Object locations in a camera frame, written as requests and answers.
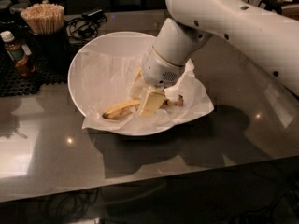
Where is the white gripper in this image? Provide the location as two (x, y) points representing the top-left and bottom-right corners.
(133, 45), (184, 117)

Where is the yellow banana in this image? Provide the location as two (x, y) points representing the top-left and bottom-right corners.
(102, 95), (184, 119)

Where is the white paper liner sheet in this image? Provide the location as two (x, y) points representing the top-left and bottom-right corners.
(77, 49), (214, 136)

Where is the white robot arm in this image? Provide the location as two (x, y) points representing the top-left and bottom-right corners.
(141, 0), (299, 95)

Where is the large white bowl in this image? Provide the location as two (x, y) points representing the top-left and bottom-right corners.
(68, 32), (213, 136)

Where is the black power adapter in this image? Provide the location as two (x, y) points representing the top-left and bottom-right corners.
(81, 9), (104, 20)

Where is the black stick holder cup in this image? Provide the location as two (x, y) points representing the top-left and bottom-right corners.
(34, 27), (71, 74)

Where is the bundle of wooden stir sticks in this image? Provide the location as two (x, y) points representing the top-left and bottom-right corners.
(21, 3), (64, 35)

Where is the small brown sauce bottle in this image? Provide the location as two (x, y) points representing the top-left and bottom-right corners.
(1, 31), (35, 78)

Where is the black rubber grid mat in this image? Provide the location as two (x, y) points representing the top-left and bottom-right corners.
(0, 49), (67, 97)

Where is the dark lidded jar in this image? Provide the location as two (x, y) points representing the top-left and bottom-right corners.
(0, 0), (29, 32)

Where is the black coiled power cable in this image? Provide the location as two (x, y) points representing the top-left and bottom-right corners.
(66, 16), (108, 42)

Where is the black wire condiment rack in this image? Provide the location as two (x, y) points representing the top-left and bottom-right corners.
(258, 0), (299, 21)

